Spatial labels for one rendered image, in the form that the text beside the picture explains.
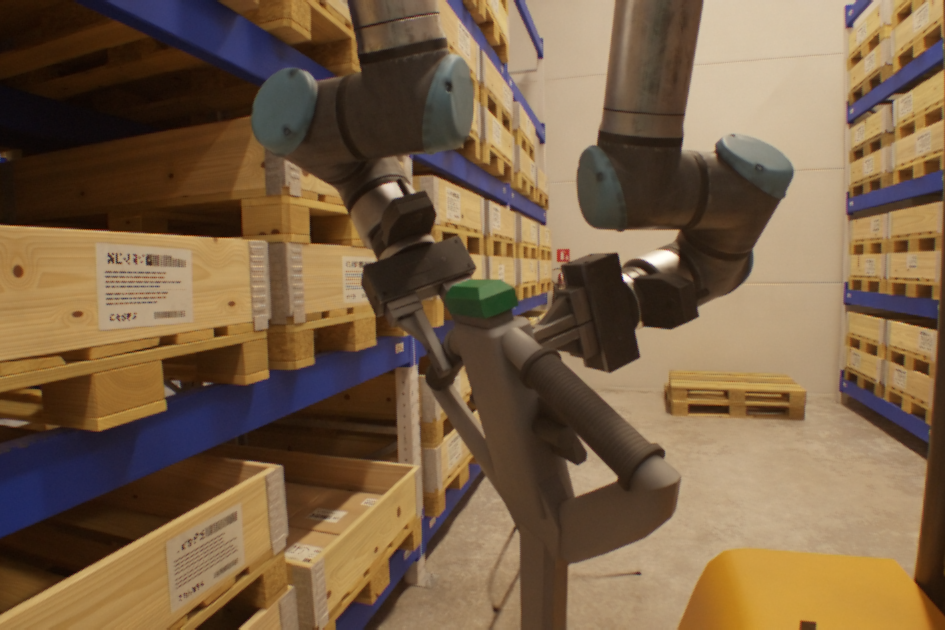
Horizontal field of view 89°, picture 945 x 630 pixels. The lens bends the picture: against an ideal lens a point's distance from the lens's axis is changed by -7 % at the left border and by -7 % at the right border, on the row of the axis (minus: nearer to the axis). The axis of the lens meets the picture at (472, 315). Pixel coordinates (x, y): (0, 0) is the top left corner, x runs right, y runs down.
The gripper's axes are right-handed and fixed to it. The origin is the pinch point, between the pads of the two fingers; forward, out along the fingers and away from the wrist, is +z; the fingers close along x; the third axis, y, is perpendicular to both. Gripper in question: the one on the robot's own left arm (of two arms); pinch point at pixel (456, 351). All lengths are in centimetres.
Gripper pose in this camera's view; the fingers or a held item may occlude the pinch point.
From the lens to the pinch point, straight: 61.4
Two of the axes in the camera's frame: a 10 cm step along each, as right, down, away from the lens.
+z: 4.5, 8.5, -2.6
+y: -2.5, 4.0, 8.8
